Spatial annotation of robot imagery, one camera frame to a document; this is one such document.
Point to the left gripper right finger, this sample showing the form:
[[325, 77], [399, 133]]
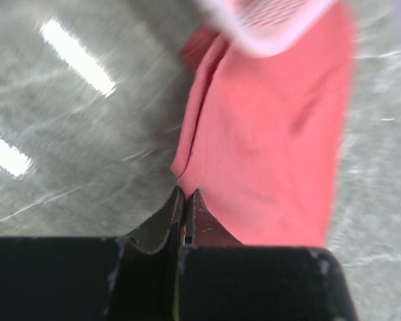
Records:
[[219, 278]]

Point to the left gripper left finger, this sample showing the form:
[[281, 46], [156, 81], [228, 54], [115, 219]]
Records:
[[129, 277]]

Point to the red t-shirt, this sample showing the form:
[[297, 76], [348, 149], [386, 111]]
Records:
[[261, 137]]

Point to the white plastic laundry basket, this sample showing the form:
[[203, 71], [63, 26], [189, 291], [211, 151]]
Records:
[[263, 28]]

